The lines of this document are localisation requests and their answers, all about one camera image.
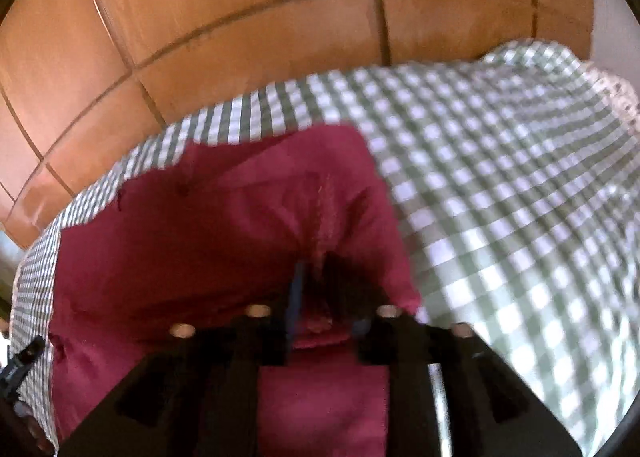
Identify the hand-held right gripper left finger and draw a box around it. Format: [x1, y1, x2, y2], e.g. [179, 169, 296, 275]
[59, 261, 307, 457]

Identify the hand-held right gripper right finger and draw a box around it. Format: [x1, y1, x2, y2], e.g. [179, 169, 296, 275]
[324, 249, 583, 457]

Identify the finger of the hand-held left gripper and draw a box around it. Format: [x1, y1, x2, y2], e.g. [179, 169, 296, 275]
[0, 335, 45, 408]

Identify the dark red garment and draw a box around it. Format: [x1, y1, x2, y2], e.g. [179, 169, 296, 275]
[49, 124, 423, 457]

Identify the person's left hand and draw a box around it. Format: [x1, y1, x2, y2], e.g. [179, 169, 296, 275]
[10, 399, 57, 456]

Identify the green white checkered bed sheet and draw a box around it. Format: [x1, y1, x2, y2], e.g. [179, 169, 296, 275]
[9, 39, 640, 457]

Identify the wooden wardrobe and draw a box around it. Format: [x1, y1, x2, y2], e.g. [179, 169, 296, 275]
[0, 0, 596, 250]

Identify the floral mattress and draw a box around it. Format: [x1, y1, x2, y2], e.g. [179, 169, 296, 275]
[585, 62, 640, 130]

